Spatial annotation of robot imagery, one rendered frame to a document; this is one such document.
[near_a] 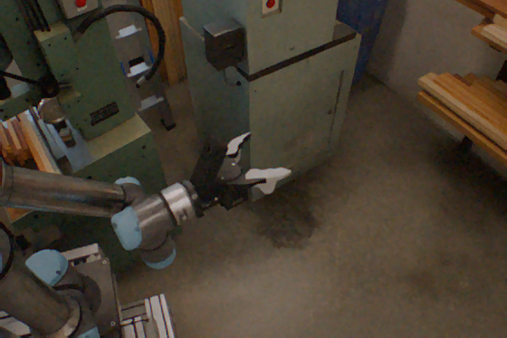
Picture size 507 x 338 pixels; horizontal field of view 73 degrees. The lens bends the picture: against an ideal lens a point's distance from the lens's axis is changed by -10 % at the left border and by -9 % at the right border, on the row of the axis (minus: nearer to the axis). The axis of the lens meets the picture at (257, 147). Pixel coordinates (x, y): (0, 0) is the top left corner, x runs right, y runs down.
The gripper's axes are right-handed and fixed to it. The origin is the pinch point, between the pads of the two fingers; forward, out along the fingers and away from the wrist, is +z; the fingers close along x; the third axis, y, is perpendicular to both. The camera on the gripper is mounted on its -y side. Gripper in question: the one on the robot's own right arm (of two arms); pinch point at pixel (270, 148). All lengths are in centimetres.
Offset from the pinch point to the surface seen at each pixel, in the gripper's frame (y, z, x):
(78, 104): 10, -31, -65
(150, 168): 54, -15, -71
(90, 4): -19, -17, -66
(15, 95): 6, -49, -81
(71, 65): -4, -28, -65
